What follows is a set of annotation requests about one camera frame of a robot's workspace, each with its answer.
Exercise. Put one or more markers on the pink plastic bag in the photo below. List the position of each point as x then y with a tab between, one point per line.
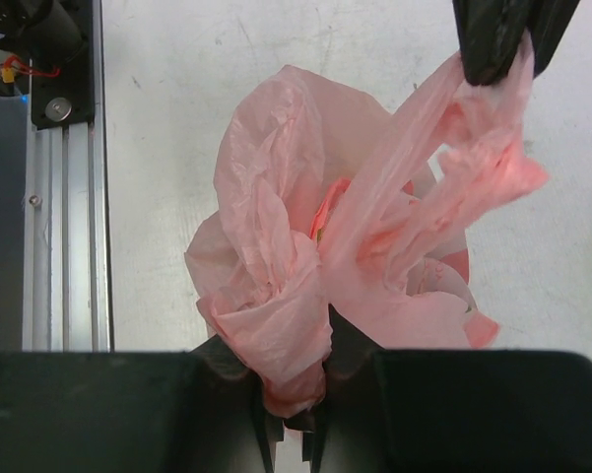
328	202

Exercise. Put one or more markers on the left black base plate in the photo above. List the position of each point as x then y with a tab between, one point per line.
47	53

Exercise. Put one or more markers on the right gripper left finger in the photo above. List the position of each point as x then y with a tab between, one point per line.
197	411

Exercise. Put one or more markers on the aluminium rail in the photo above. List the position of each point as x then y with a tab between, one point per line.
66	291

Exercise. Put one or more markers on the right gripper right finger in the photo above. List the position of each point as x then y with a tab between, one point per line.
450	410

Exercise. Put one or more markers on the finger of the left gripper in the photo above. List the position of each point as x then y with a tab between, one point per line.
489	32
548	21

